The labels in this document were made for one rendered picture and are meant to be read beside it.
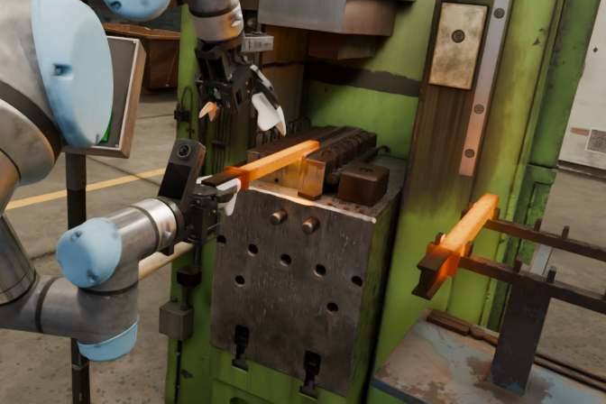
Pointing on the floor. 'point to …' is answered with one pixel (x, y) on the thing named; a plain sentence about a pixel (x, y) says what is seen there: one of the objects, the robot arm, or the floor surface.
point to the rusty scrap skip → (160, 73)
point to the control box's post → (76, 176)
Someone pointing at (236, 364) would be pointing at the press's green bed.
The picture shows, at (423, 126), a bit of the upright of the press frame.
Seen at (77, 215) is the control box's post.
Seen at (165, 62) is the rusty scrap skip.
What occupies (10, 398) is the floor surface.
